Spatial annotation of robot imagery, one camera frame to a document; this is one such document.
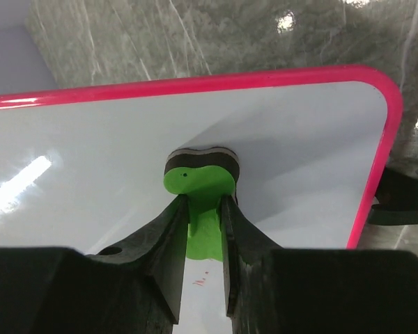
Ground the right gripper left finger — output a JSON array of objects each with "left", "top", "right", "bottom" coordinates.
[{"left": 0, "top": 196, "right": 189, "bottom": 333}]

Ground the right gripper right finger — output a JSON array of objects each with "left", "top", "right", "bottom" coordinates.
[{"left": 221, "top": 196, "right": 418, "bottom": 333}]

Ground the green whiteboard eraser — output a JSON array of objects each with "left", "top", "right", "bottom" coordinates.
[{"left": 163, "top": 146, "right": 240, "bottom": 262}]

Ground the pink framed whiteboard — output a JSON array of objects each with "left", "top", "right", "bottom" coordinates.
[{"left": 0, "top": 65, "right": 403, "bottom": 333}]

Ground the black whiteboard stand clip upper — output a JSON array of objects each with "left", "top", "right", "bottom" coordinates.
[{"left": 367, "top": 168, "right": 418, "bottom": 226}]

